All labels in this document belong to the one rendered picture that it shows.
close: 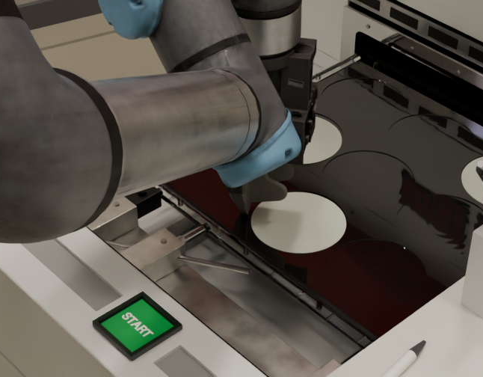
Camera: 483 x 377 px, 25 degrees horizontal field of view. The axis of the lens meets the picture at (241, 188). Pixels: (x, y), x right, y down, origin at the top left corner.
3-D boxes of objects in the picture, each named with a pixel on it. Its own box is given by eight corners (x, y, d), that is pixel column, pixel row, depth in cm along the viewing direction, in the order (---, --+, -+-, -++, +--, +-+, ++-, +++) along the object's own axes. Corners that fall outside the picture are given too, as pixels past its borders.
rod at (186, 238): (203, 228, 116) (203, 218, 115) (212, 235, 115) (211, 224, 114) (170, 247, 113) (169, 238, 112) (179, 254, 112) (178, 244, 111)
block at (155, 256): (165, 247, 114) (164, 225, 112) (186, 263, 112) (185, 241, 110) (104, 283, 110) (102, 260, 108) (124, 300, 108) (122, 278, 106)
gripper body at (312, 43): (301, 173, 106) (306, 68, 98) (215, 161, 107) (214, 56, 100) (315, 129, 112) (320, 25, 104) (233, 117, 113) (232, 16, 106)
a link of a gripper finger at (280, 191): (283, 237, 112) (285, 166, 107) (227, 228, 114) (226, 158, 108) (289, 218, 115) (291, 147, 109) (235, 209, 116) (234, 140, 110)
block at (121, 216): (120, 211, 119) (117, 189, 117) (138, 226, 117) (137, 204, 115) (58, 243, 115) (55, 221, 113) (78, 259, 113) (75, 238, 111)
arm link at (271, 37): (211, 14, 97) (232, -28, 103) (211, 58, 100) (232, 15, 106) (293, 24, 96) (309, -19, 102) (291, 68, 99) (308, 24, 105)
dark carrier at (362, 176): (359, 64, 140) (360, 60, 139) (589, 188, 120) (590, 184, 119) (149, 176, 122) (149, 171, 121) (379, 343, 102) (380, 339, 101)
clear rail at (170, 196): (138, 172, 123) (137, 162, 122) (387, 357, 101) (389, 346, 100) (128, 177, 122) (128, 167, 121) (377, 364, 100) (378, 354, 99)
